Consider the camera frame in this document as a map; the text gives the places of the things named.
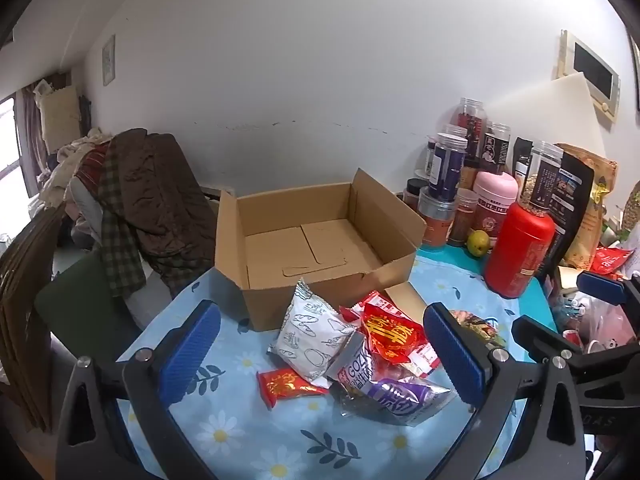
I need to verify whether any purple white Gozki snack bag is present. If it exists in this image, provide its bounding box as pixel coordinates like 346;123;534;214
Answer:
326;332;457;426

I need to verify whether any green yellow fruit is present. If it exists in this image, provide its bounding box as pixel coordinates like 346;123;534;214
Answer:
466;230;490;258

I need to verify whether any red cylindrical canister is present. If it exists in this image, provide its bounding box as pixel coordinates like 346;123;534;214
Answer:
484;203;555;299

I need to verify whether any red white spicy strip packet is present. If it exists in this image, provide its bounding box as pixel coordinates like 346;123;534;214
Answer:
338;292;440;378

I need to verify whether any wall intercom panel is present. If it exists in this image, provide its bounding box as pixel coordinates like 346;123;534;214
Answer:
554;29;620;131

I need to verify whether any dark blue label jar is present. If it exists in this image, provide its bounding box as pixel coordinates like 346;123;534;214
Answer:
428;133;468;203

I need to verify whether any brown jacket on chair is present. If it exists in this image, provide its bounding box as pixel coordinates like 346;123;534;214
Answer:
98;128;216;298

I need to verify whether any brown cardboard box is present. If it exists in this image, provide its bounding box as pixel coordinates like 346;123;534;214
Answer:
215;170;425;332

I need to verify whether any black standup pouch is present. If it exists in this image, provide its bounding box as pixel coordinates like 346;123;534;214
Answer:
536;145;594;284

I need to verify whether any green brown cereal snack bag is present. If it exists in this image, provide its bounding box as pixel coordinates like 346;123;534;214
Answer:
450;310;506;350

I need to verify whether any small red snack packet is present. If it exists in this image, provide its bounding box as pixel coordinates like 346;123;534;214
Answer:
256;368;329;410

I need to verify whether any white bread print snack bag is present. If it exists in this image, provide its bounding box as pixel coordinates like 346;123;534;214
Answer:
269;278;359;388

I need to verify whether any pink lidded canister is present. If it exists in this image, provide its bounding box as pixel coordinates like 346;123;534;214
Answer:
471;171;518;247

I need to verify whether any red gold snack packet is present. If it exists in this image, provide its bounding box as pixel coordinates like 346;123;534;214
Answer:
362;304;426;365

